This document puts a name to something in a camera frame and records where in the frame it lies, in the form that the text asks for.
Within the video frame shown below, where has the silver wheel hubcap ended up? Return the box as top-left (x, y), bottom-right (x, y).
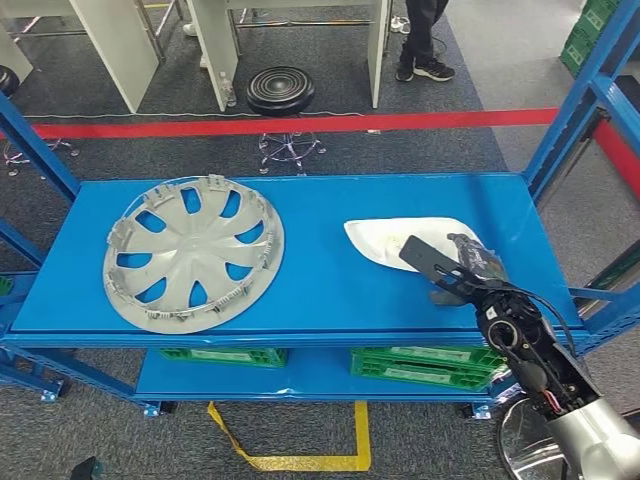
top-left (102, 174), bottom-right (286, 336)

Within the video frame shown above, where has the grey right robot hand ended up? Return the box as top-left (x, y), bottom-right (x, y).
top-left (429, 231), bottom-right (509, 308)

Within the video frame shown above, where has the person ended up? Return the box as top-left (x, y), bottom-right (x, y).
top-left (182, 21), bottom-right (208, 70)
top-left (395, 0), bottom-right (457, 83)

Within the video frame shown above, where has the white desk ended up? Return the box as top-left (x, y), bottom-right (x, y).
top-left (186, 0), bottom-right (392, 113)
top-left (0, 0), bottom-right (161, 115)

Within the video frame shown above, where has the chrome round base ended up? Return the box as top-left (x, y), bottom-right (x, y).
top-left (496, 396), bottom-right (568, 480)

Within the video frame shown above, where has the clear water bottle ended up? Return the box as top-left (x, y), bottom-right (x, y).
top-left (220, 71), bottom-right (238, 109)

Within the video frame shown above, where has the white plastic car part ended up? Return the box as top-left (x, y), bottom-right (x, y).
top-left (343, 216), bottom-right (485, 274)

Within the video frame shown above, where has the red barrier belt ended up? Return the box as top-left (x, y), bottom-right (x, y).
top-left (0, 107), bottom-right (558, 142)
top-left (592, 115), bottom-right (640, 203)

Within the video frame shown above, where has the dark metal pole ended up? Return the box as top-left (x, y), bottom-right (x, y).
top-left (572, 239), bottom-right (640, 314)

